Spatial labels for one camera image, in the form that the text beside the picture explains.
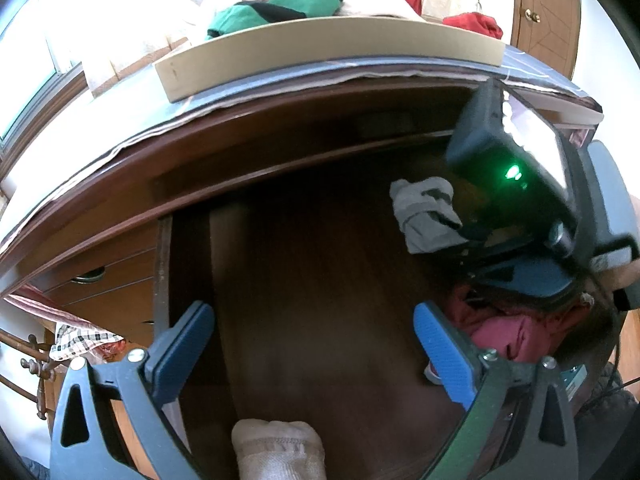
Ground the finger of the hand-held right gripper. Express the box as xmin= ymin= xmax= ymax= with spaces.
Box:
xmin=432 ymin=210 xmax=493 ymax=261
xmin=420 ymin=186 xmax=468 ymax=211

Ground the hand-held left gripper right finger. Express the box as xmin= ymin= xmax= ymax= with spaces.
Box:
xmin=413 ymin=301 xmax=581 ymax=480

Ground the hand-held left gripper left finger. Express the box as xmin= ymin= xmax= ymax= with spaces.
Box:
xmin=50 ymin=301 xmax=216 ymax=480

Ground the wide desk drawer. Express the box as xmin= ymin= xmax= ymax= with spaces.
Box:
xmin=152 ymin=135 xmax=621 ymax=480

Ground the shallow cardboard box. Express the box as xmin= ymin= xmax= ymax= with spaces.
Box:
xmin=155 ymin=16 xmax=506 ymax=103

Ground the cream underwear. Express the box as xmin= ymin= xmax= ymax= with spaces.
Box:
xmin=340 ymin=0 xmax=426 ymax=21

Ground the green black striped underwear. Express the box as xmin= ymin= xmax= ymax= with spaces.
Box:
xmin=206 ymin=0 xmax=348 ymax=41

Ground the maroon underwear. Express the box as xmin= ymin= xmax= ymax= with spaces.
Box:
xmin=447 ymin=282 xmax=601 ymax=363

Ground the dark wooden side drawer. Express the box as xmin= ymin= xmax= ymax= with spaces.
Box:
xmin=30 ymin=220 xmax=161 ymax=301
xmin=55 ymin=277 xmax=161 ymax=351

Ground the checked cloth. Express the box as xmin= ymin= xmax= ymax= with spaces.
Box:
xmin=49 ymin=322 xmax=126 ymax=361

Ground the blue checked tablecloth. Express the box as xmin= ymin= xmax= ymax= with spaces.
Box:
xmin=0 ymin=42 xmax=603 ymax=261

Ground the wooden coat rack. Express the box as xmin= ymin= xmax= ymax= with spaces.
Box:
xmin=0 ymin=327 xmax=66 ymax=421

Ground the brown wooden door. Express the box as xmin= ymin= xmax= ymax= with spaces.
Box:
xmin=510 ymin=0 xmax=583 ymax=78

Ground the dark wooden desk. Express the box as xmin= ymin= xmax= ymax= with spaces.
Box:
xmin=0 ymin=72 xmax=603 ymax=480

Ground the brown framed window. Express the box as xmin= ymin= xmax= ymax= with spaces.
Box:
xmin=0 ymin=60 xmax=86 ymax=161

